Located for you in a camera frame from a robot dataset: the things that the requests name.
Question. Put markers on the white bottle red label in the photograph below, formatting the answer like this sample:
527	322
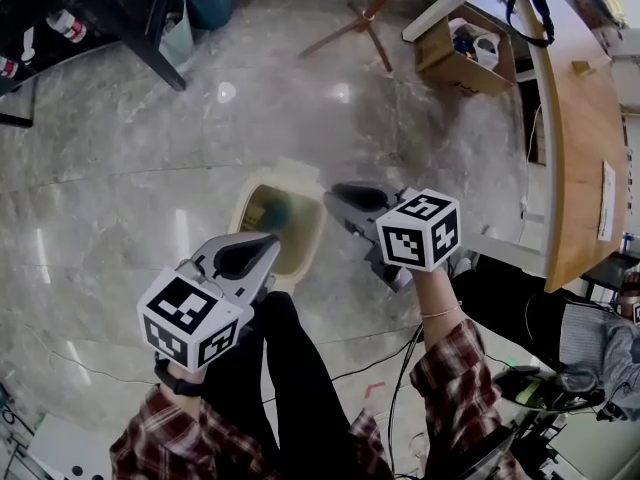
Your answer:
67	25
7	68

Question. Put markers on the person's left forearm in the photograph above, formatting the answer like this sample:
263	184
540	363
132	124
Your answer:
190	433

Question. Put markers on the black wristband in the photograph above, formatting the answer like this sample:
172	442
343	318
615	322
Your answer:
180	387

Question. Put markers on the yellow packet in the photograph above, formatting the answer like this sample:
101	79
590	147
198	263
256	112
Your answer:
255	214

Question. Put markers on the small plain white bottle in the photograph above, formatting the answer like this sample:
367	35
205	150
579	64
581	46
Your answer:
27	43

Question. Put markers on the pale translucent bin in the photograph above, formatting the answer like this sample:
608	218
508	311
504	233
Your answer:
176	35

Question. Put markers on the cream waste bin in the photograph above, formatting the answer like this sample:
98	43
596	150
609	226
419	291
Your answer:
305	240

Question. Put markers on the teal round object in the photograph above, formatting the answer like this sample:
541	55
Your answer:
276	214

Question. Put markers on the black marble table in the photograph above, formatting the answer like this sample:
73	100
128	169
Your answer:
160	68

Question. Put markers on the red-brown tripod stand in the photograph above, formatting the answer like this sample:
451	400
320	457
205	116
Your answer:
361	18

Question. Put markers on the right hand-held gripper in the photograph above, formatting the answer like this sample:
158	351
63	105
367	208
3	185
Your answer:
405	243

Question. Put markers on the white plastic bag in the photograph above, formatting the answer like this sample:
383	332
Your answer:
486	48

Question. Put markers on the white shelf unit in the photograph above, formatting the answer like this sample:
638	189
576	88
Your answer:
50	448

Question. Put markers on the curved wooden desk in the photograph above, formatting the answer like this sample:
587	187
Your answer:
585	133

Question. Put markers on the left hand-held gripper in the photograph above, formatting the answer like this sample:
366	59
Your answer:
185	313

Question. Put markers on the cardboard box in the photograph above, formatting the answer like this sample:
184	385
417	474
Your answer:
450	63

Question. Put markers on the white printed booklet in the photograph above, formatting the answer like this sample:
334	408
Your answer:
607	200

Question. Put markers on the red plaid shirt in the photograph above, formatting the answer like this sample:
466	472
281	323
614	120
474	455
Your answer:
367	443

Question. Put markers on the person's black trousers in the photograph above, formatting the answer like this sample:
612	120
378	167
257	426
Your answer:
295	368

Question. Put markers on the black and green device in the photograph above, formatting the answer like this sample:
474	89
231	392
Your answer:
530	393

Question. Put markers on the person's right forearm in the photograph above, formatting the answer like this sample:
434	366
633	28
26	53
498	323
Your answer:
440	293

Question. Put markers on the small golden block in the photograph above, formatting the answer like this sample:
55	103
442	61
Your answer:
582	67

